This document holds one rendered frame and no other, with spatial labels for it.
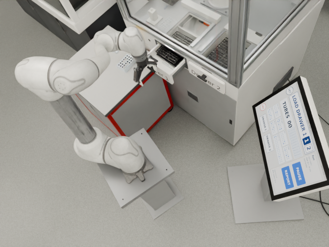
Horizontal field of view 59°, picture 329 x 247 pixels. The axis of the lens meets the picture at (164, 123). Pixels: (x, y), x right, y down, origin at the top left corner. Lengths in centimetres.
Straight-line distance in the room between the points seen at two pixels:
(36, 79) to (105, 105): 91
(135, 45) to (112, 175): 77
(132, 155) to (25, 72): 67
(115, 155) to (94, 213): 118
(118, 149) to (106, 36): 60
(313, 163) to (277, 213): 112
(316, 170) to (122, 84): 137
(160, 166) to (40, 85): 85
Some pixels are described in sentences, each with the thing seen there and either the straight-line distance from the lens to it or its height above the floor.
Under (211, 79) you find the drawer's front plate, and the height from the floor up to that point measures 91.
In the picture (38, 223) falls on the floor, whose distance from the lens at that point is 289.
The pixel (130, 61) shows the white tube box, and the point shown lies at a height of 80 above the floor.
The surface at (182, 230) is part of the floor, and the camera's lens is 244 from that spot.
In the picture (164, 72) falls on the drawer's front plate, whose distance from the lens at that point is 189.
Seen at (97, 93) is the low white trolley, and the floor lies 76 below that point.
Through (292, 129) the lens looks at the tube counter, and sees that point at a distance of 146.
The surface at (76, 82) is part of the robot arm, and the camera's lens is 114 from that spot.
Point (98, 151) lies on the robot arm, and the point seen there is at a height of 102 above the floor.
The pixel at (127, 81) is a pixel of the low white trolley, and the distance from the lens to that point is 213.
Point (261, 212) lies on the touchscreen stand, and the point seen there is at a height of 4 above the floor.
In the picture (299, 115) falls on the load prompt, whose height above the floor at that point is 116.
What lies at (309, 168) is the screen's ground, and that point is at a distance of 138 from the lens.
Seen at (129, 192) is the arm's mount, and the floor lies 79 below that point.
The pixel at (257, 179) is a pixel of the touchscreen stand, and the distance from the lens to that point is 248.
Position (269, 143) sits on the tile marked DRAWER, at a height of 101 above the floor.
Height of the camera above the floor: 241
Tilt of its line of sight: 61 degrees down
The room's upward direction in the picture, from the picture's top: 22 degrees counter-clockwise
